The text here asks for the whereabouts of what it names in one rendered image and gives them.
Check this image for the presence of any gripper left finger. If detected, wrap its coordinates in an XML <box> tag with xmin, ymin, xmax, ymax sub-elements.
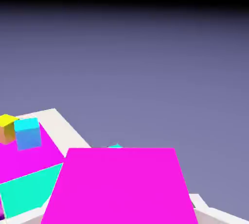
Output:
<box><xmin>0</xmin><ymin>198</ymin><xmax>50</xmax><ymax>224</ymax></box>

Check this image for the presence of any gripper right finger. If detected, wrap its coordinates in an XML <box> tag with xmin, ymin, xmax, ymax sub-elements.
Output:
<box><xmin>189</xmin><ymin>193</ymin><xmax>249</xmax><ymax>224</ymax></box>

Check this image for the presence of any small magenta cube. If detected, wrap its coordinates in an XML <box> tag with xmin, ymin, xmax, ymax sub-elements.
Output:
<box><xmin>40</xmin><ymin>147</ymin><xmax>199</xmax><ymax>224</ymax></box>

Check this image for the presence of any small cyan cube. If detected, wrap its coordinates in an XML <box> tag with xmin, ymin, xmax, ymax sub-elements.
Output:
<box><xmin>14</xmin><ymin>117</ymin><xmax>43</xmax><ymax>151</ymax></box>

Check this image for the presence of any small yellow cube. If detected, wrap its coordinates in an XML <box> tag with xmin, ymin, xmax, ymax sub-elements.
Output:
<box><xmin>0</xmin><ymin>113</ymin><xmax>20</xmax><ymax>145</ymax></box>

